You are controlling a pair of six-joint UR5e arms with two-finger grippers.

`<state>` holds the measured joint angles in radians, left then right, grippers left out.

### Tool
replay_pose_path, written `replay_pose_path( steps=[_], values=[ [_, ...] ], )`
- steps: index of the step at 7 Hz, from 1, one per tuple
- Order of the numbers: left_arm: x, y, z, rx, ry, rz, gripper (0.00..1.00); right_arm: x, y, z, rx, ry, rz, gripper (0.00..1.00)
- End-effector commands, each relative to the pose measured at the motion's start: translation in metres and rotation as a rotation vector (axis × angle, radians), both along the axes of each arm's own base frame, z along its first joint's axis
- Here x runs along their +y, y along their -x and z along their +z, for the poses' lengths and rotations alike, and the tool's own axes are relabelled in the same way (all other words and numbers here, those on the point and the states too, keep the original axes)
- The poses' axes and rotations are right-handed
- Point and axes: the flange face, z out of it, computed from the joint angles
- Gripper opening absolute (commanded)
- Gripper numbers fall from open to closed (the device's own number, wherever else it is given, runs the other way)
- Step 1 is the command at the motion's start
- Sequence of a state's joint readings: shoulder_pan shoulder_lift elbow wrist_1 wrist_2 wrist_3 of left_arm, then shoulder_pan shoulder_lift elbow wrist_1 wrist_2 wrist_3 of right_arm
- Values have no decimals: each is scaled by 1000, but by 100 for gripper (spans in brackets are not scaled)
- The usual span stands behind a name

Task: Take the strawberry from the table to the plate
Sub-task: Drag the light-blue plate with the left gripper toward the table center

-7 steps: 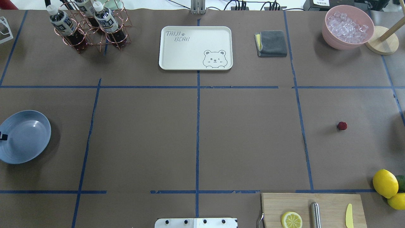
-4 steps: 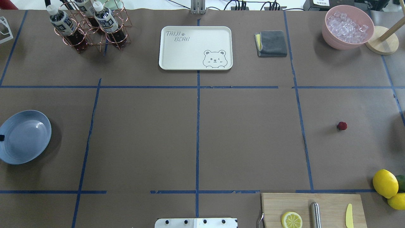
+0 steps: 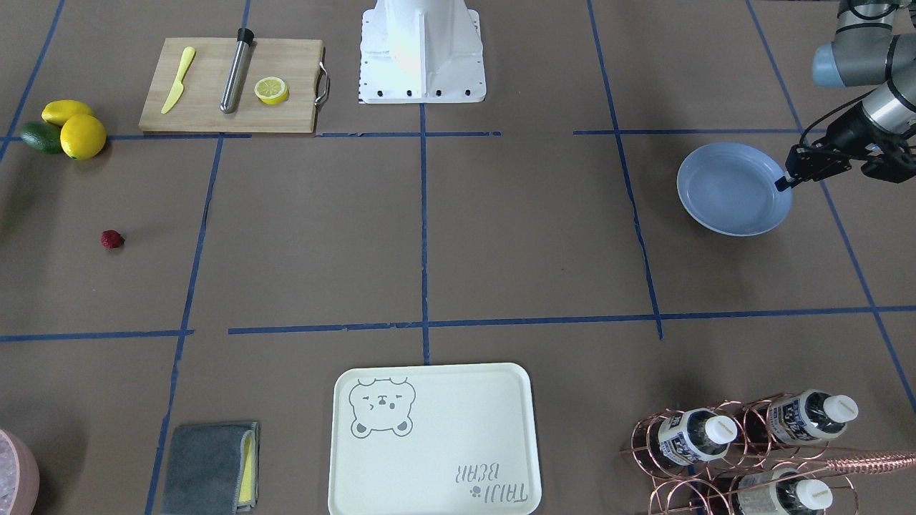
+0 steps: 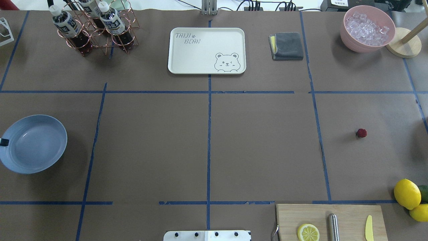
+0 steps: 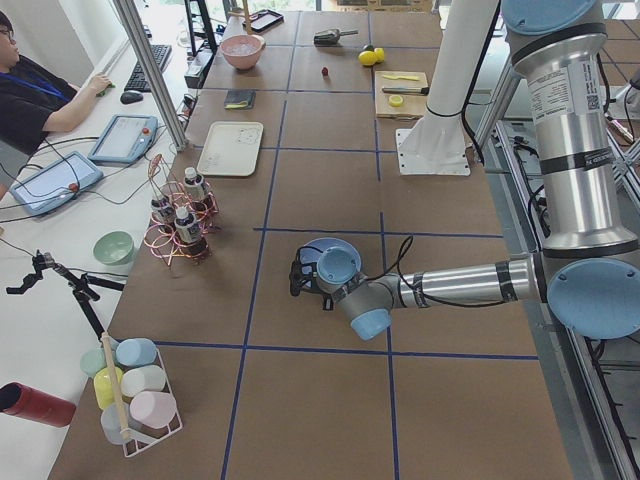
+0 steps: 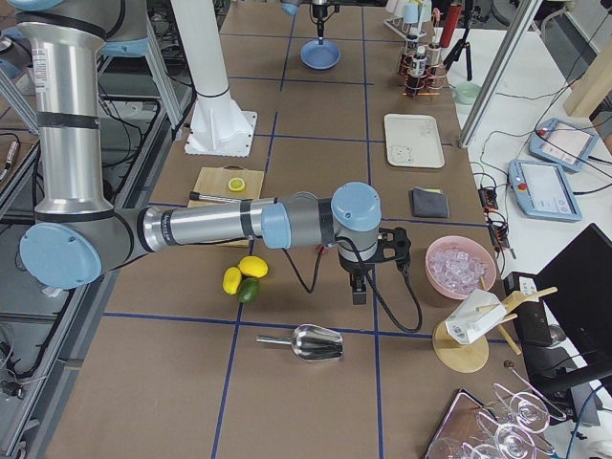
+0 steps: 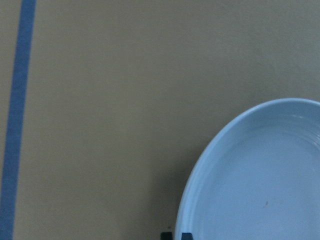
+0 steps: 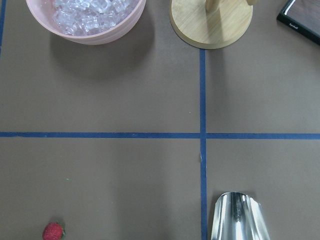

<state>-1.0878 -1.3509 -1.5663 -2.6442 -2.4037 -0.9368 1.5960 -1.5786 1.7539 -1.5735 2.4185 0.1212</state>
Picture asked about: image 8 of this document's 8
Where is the pink bowl with ice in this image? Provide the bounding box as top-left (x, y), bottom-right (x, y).
top-left (26, 0), bottom-right (146, 45)

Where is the metal ice scoop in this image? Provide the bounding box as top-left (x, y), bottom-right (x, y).
top-left (210, 192), bottom-right (270, 240)

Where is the red strawberry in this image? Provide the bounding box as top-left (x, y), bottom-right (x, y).
top-left (42, 222), bottom-right (65, 240)

